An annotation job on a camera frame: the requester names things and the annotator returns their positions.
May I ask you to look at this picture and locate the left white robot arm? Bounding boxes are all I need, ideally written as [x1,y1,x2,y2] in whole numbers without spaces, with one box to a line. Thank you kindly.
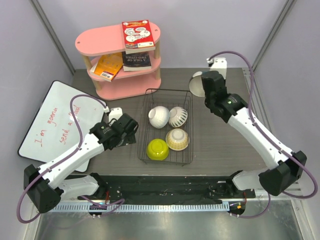
[23,113,139,214]

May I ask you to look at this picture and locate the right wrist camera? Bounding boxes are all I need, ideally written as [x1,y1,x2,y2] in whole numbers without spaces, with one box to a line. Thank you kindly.
[206,57,228,79]

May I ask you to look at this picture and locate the black wire dish rack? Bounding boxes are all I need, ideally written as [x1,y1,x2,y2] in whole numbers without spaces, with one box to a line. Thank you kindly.
[137,88,194,166]

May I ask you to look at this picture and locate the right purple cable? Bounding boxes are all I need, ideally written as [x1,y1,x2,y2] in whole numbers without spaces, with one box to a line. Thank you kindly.
[206,50,315,220]

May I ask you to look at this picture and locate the teal and white bowl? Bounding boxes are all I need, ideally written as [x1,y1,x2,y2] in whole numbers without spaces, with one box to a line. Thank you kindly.
[188,71,205,98]

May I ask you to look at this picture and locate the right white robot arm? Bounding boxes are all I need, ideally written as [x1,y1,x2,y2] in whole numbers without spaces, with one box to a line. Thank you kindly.
[201,71,307,198]

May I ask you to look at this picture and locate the white dry-erase board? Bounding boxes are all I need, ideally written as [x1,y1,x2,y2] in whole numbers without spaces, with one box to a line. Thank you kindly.
[17,81,105,163]

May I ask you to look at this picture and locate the pink three-tier shelf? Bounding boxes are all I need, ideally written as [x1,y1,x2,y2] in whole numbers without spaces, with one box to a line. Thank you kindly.
[75,22,162,101]

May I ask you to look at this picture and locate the white slotted cable duct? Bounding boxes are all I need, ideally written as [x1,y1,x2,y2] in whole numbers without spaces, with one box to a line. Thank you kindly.
[50,201,230,213]

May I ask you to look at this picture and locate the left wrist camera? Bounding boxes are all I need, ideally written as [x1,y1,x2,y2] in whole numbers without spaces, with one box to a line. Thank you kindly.
[103,106,123,125]

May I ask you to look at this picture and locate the white bowl with green stripes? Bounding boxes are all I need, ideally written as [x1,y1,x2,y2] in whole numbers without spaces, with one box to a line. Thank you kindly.
[168,106,188,128]

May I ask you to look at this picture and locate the yellow-green bowl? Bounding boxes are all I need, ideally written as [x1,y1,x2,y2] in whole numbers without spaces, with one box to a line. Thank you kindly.
[146,138,170,161]

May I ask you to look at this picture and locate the black Tale of Two Cities book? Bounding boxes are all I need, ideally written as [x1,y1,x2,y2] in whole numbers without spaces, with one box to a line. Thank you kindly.
[122,51,152,72]

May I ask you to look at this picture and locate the purple cable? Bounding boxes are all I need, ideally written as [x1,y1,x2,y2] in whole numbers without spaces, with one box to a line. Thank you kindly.
[16,94,126,224]
[206,50,315,220]

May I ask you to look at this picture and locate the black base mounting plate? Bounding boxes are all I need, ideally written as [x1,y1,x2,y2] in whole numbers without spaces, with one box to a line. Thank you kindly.
[86,175,256,206]

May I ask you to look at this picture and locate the red comic book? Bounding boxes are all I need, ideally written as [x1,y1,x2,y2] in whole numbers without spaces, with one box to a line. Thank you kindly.
[121,19,156,54]

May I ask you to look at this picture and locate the white bowl with yellow pattern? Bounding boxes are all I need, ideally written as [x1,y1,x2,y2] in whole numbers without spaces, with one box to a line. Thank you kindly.
[165,128,190,151]

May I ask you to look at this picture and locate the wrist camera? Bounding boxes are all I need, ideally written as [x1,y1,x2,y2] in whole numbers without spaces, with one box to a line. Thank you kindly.
[103,106,123,125]
[206,57,228,79]

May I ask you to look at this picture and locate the plain white ribbed bowl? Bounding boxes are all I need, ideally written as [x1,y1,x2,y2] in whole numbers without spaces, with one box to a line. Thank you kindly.
[148,106,170,129]

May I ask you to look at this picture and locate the orange paperback book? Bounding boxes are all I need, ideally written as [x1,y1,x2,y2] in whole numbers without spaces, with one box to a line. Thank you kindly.
[90,52,123,82]

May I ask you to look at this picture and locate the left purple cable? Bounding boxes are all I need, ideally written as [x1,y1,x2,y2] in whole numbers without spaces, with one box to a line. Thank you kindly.
[16,94,126,224]

